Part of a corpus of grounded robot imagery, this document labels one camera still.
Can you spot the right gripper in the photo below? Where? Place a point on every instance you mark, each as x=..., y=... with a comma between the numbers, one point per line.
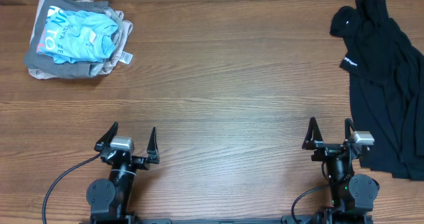
x=312, y=142

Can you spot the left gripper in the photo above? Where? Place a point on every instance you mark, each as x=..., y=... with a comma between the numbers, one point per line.
x=144, y=163

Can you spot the black t-shirt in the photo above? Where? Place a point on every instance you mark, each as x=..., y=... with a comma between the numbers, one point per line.
x=381, y=54

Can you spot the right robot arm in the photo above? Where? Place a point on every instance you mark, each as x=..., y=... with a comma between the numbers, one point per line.
x=352, y=195

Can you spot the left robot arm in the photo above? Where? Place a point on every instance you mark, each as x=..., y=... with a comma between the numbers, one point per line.
x=109, y=198

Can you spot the dark navy garment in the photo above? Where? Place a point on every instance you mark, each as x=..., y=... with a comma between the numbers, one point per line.
x=383, y=155

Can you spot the beige folded garment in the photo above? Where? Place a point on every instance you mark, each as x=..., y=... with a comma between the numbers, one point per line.
x=43, y=67

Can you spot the light blue folded t-shirt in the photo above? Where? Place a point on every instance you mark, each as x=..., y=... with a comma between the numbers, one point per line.
x=77, y=36

